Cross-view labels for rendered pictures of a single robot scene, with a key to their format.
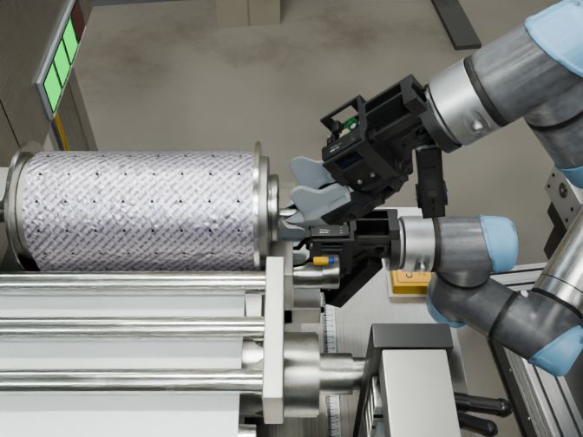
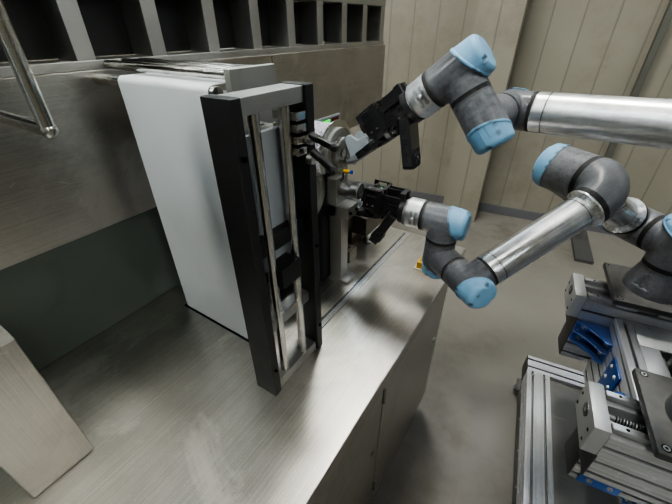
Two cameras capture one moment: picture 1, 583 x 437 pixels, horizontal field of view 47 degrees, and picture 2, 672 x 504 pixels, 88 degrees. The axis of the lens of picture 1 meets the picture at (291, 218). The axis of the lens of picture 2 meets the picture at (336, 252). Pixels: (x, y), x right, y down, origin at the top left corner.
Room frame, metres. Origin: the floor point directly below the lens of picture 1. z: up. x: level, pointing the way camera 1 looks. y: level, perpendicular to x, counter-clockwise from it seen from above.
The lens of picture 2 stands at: (-0.21, -0.43, 1.51)
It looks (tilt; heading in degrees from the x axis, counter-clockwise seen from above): 33 degrees down; 33
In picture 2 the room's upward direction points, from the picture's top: straight up
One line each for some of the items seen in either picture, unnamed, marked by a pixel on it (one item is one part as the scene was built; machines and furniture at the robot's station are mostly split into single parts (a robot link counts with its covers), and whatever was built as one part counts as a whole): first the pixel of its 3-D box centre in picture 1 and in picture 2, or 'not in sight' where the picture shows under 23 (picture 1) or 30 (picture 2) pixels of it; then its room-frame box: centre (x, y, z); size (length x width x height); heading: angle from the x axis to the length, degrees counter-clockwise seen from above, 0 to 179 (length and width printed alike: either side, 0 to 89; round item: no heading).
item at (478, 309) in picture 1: (466, 294); (441, 258); (0.55, -0.25, 1.01); 0.11 x 0.08 x 0.11; 51
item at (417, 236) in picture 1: (411, 245); (414, 213); (0.56, -0.16, 1.11); 0.08 x 0.05 x 0.08; 0
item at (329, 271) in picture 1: (330, 271); (357, 190); (0.46, -0.04, 1.18); 0.04 x 0.02 x 0.04; 0
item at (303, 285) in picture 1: (297, 329); (343, 232); (0.46, -0.01, 1.05); 0.06 x 0.05 x 0.31; 90
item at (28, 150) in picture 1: (34, 208); not in sight; (0.50, 0.29, 1.25); 0.15 x 0.01 x 0.15; 0
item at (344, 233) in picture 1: (351, 240); (386, 202); (0.56, -0.08, 1.12); 0.12 x 0.08 x 0.09; 90
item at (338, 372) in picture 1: (357, 374); not in sight; (0.25, -0.05, 1.33); 0.06 x 0.03 x 0.03; 90
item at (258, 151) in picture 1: (258, 207); (336, 151); (0.50, 0.04, 1.25); 0.15 x 0.01 x 0.15; 0
